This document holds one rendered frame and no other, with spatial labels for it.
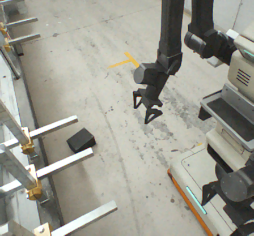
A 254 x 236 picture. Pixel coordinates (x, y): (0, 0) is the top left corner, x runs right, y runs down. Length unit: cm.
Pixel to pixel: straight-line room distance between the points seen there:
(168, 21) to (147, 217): 137
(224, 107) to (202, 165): 78
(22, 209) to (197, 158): 110
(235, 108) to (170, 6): 45
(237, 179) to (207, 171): 107
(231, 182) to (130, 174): 137
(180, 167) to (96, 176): 70
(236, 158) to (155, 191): 88
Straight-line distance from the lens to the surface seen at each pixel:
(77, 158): 98
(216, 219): 149
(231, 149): 107
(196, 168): 158
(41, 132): 116
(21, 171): 87
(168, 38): 70
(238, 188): 53
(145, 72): 72
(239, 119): 86
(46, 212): 108
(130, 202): 176
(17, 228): 66
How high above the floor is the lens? 166
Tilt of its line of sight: 47 degrees down
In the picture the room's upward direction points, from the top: 6 degrees counter-clockwise
